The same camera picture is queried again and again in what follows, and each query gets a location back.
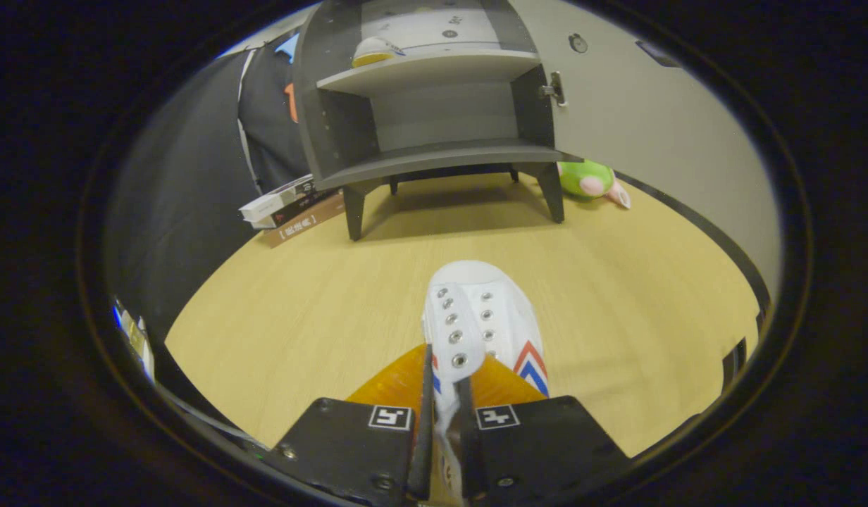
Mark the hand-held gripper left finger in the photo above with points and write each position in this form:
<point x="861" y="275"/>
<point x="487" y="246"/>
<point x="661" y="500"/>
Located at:
<point x="421" y="451"/>

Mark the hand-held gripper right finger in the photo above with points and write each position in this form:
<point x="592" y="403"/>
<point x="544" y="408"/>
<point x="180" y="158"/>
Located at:
<point x="469" y="451"/>

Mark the white shoe with chevron stripes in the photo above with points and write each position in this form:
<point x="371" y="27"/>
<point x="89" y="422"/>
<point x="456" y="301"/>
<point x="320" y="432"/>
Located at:
<point x="476" y="303"/>

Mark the white shoe with yellow sole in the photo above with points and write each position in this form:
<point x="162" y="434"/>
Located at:
<point x="374" y="51"/>

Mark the metal cabinet hinge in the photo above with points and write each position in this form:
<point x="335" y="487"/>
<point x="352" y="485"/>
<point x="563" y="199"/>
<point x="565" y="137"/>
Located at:
<point x="555" y="88"/>

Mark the brown book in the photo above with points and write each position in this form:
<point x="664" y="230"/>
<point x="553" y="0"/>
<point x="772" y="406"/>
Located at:
<point x="307" y="224"/>

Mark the black book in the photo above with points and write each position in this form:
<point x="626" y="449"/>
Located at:
<point x="304" y="205"/>

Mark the green and pink plush toy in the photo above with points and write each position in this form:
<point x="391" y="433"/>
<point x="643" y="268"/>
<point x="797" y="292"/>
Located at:
<point x="585" y="179"/>

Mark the white and gold box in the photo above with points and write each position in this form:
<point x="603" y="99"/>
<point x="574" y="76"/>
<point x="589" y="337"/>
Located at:
<point x="134" y="338"/>

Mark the black backdrop cloth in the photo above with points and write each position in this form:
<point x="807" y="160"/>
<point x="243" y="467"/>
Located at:
<point x="180" y="211"/>

